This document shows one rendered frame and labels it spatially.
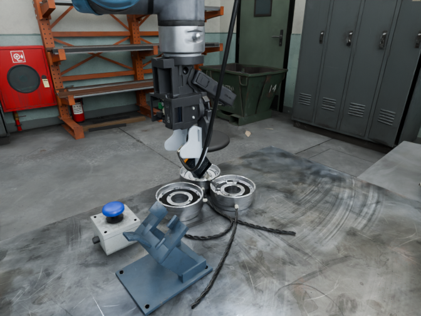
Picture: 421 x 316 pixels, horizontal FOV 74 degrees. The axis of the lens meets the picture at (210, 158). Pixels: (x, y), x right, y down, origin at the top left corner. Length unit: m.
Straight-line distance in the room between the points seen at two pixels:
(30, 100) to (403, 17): 3.98
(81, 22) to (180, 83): 3.90
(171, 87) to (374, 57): 2.93
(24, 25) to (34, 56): 0.39
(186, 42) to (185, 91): 0.08
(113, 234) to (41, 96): 3.59
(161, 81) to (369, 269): 0.47
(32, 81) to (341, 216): 3.75
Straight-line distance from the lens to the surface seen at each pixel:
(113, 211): 0.54
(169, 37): 0.47
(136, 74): 4.38
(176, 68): 0.48
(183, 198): 0.66
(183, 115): 0.48
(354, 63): 3.38
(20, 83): 4.02
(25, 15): 4.23
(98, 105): 4.47
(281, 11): 4.52
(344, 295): 0.52
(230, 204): 0.62
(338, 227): 0.65
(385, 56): 3.26
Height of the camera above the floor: 1.17
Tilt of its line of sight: 25 degrees down
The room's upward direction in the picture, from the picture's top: straight up
